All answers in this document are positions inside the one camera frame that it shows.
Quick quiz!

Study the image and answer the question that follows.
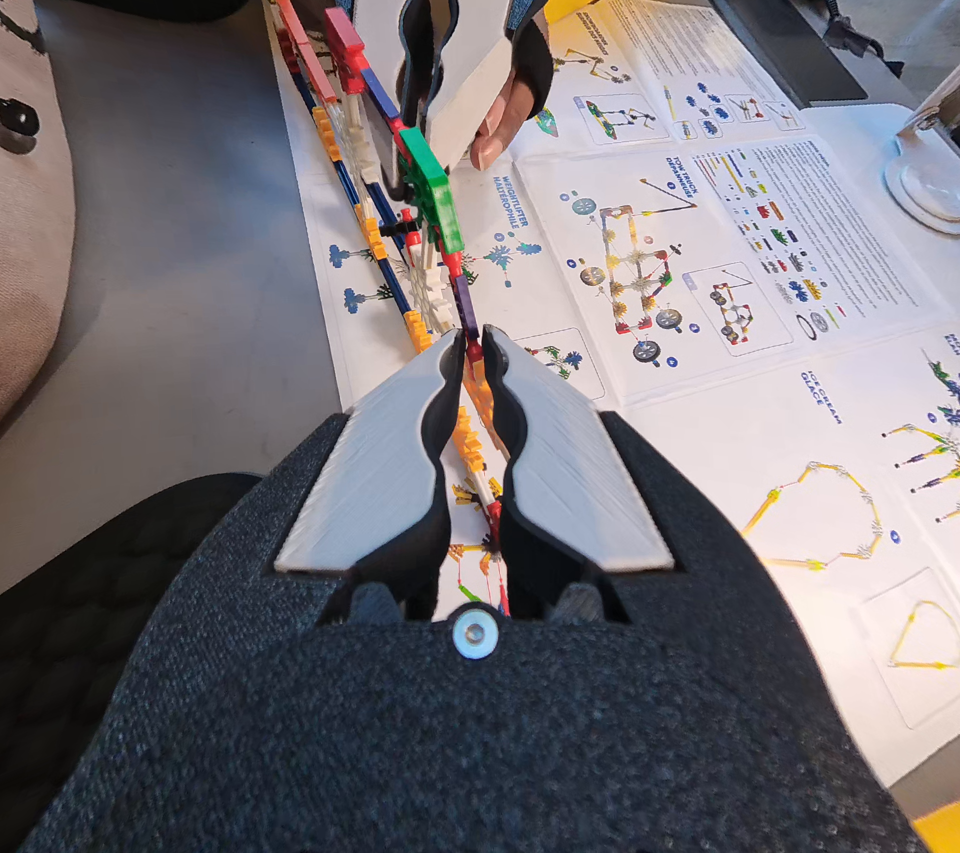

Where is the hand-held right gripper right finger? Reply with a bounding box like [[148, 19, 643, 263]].
[[483, 325, 676, 614]]

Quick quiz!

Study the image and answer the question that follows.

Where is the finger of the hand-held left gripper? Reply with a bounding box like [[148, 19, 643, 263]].
[[348, 0, 429, 127], [425, 0, 526, 175]]

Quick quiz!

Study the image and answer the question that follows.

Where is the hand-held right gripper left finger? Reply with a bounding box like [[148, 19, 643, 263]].
[[275, 328, 463, 611]]

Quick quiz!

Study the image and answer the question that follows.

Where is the colourful rod connector frame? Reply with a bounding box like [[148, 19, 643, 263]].
[[248, 0, 519, 622]]

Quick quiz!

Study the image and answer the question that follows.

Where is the person's left hand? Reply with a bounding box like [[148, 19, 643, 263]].
[[468, 81, 538, 175]]

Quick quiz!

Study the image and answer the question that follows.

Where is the white building instruction sheet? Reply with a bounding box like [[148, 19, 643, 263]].
[[270, 0, 960, 794]]

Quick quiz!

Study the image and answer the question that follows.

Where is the black flat pad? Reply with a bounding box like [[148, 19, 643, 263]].
[[678, 0, 886, 112]]

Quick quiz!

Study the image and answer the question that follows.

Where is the black drawstring cord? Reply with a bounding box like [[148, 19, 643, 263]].
[[0, 96, 43, 157]]

